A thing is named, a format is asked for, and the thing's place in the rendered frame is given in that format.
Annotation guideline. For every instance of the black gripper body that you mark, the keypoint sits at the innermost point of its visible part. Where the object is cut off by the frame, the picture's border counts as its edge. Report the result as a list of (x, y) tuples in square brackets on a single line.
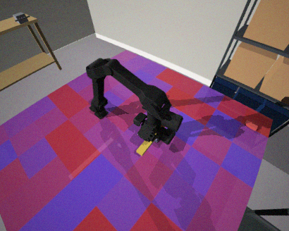
[(166, 135)]

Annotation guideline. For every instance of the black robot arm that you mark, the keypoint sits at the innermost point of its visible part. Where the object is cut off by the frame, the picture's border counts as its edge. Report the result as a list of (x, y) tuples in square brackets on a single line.
[(151, 97)]

